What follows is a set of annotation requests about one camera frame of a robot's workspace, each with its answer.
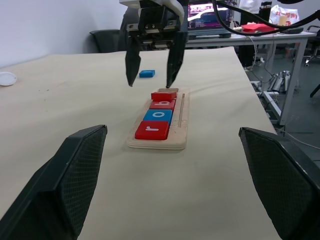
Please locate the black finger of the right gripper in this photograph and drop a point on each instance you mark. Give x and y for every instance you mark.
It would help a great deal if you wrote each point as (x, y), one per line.
(132, 62)
(176, 62)

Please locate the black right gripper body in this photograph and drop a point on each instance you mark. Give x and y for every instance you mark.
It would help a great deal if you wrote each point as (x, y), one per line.
(152, 27)

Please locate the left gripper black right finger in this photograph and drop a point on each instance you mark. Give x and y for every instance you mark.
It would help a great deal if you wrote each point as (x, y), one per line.
(287, 187)

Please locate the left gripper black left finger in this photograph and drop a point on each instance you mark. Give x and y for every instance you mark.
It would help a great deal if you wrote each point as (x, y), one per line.
(50, 195)

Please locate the red letter tile o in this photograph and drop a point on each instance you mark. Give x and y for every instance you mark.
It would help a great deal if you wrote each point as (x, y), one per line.
(162, 95)

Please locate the red letter tile b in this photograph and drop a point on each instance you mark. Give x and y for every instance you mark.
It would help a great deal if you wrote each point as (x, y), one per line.
(156, 105)

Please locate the blue letter tile t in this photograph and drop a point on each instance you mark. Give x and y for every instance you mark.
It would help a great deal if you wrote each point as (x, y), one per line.
(147, 73)

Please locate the blue letter tile o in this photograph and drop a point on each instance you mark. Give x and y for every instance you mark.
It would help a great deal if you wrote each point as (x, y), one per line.
(150, 115)

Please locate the wooden letter tray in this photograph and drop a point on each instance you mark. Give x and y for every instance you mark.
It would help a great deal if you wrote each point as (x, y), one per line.
(181, 130)

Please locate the red letter tile r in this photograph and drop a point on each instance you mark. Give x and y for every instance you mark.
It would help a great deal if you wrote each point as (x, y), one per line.
(142, 132)

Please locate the black office chair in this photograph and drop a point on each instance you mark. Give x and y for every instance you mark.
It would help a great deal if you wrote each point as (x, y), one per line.
(105, 40)

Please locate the open laptop with lit screen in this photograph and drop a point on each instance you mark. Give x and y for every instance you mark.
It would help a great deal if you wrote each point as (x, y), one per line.
(202, 15)

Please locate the flat red box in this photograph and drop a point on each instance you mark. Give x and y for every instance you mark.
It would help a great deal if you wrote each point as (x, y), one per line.
(255, 26)

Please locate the silver metal parts pile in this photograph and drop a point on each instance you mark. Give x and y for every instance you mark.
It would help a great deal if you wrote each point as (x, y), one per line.
(280, 81)

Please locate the white metal desk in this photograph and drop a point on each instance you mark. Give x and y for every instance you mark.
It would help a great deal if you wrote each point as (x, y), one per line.
(287, 37)

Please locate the white bag with red print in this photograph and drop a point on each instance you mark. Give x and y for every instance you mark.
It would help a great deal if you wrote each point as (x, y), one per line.
(287, 15)

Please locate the white squeeze tube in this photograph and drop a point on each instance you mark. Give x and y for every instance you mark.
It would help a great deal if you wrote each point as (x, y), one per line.
(7, 78)

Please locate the black swivel chair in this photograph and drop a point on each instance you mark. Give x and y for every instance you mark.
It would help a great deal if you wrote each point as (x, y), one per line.
(315, 45)

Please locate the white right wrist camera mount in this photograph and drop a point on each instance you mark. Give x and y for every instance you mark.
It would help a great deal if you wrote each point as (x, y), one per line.
(175, 7)

